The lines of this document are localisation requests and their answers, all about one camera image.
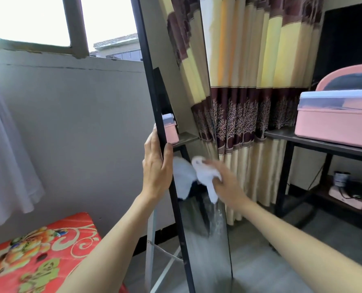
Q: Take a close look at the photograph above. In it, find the pink rounded vanity case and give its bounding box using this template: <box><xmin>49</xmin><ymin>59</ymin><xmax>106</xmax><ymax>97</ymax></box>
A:
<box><xmin>317</xmin><ymin>64</ymin><xmax>362</xmax><ymax>92</ymax></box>

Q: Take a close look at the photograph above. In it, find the black metal-framed desk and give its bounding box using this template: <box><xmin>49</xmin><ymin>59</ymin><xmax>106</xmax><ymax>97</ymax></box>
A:
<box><xmin>263</xmin><ymin>127</ymin><xmax>362</xmax><ymax>229</ymax></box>

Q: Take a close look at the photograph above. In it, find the small black jar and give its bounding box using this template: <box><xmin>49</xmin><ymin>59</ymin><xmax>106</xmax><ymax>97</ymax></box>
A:
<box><xmin>334</xmin><ymin>171</ymin><xmax>351</xmax><ymax>188</ymax></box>

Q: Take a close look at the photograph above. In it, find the black flat screen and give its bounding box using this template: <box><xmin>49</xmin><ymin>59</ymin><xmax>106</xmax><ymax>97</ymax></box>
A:
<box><xmin>312</xmin><ymin>0</ymin><xmax>362</xmax><ymax>89</ymax></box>

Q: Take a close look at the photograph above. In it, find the tall black-framed mirror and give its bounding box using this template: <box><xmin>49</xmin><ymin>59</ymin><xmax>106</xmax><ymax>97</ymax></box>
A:
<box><xmin>131</xmin><ymin>0</ymin><xmax>234</xmax><ymax>293</ymax></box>

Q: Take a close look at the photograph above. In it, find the grey window frame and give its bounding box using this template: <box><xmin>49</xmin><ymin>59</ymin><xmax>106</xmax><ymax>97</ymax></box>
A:
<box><xmin>0</xmin><ymin>0</ymin><xmax>140</xmax><ymax>60</ymax></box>

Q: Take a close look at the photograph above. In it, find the white cleaning cloth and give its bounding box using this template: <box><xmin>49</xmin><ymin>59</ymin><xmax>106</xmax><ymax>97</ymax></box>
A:
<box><xmin>191</xmin><ymin>155</ymin><xmax>223</xmax><ymax>205</ymax></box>

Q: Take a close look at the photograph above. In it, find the pink storage box clear lid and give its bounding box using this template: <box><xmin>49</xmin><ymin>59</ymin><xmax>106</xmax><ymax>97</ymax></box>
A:
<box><xmin>294</xmin><ymin>89</ymin><xmax>362</xmax><ymax>149</ymax></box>

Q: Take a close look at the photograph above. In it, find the person's left forearm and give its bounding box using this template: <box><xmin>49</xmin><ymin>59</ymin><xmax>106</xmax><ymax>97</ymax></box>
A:
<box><xmin>56</xmin><ymin>192</ymin><xmax>157</xmax><ymax>293</ymax></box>

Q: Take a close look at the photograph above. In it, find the grey building outside window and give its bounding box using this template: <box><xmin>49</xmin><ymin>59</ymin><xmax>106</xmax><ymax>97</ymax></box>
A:
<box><xmin>89</xmin><ymin>33</ymin><xmax>142</xmax><ymax>62</ymax></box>

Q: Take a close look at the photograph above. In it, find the person's left hand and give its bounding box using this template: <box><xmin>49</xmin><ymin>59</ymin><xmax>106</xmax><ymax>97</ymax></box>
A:
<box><xmin>142</xmin><ymin>123</ymin><xmax>173</xmax><ymax>201</ymax></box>

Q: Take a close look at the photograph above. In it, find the person's right hand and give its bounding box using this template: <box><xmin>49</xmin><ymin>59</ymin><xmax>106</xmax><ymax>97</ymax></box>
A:
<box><xmin>204</xmin><ymin>160</ymin><xmax>251</xmax><ymax>210</ymax></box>

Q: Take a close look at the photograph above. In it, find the yellow and maroon patterned curtain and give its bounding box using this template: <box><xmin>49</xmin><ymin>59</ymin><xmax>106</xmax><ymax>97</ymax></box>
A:
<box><xmin>199</xmin><ymin>0</ymin><xmax>326</xmax><ymax>224</ymax></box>

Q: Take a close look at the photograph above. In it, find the pink flat device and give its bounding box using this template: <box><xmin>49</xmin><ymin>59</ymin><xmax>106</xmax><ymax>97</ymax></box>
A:
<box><xmin>328</xmin><ymin>186</ymin><xmax>362</xmax><ymax>210</ymax></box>

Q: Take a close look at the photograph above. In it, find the person's right forearm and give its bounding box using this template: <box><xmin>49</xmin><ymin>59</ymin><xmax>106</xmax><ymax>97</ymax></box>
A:
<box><xmin>225</xmin><ymin>197</ymin><xmax>362</xmax><ymax>293</ymax></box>

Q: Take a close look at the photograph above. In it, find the white metal mirror stand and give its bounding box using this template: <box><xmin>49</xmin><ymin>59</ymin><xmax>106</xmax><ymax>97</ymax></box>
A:
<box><xmin>145</xmin><ymin>210</ymin><xmax>185</xmax><ymax>293</ymax></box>

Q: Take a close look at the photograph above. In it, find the red floral plastic stool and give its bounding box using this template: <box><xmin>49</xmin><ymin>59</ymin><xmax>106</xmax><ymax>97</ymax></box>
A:
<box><xmin>0</xmin><ymin>212</ymin><xmax>127</xmax><ymax>293</ymax></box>

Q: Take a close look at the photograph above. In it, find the white sheer curtain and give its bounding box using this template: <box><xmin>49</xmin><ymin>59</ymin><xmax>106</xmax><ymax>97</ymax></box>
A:
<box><xmin>0</xmin><ymin>61</ymin><xmax>46</xmax><ymax>235</ymax></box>

